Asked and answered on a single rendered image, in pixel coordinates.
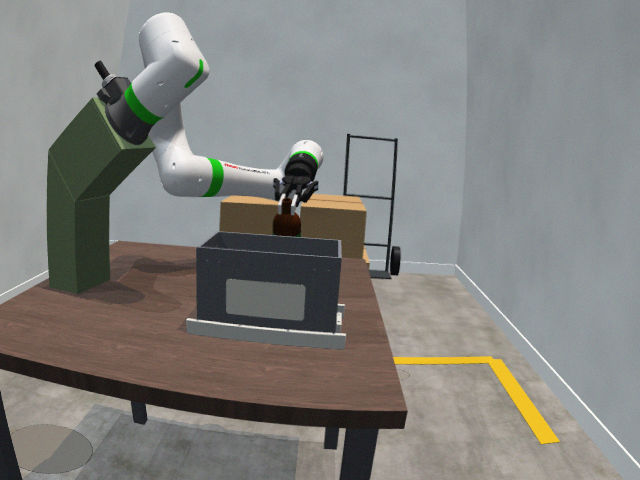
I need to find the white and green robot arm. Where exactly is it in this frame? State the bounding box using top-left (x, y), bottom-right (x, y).
top-left (94, 13), bottom-right (324, 201)

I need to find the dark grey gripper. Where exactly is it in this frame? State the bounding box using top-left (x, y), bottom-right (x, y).
top-left (273, 163), bottom-right (319, 215)

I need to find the dark grey open-top crate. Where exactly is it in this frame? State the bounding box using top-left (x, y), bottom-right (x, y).
top-left (196, 231), bottom-right (342, 333)

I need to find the orange bottle with green base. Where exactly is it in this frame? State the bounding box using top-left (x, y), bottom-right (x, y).
top-left (273, 198), bottom-right (301, 237)

